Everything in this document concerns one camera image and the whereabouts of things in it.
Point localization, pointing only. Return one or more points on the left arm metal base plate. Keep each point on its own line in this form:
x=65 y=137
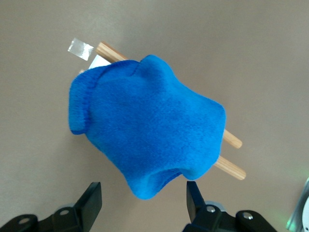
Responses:
x=299 y=205

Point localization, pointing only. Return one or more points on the white rack with wooden rods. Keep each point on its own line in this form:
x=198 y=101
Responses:
x=231 y=169

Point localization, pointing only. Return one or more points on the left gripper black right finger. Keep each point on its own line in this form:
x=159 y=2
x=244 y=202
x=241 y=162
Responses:
x=205 y=217

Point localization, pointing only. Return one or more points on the clear tape piece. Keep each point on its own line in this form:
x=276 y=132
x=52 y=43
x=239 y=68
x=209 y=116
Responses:
x=80 y=49

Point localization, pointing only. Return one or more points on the blue microfiber towel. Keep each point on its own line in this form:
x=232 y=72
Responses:
x=149 y=125

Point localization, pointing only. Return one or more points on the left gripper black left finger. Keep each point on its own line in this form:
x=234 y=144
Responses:
x=79 y=212

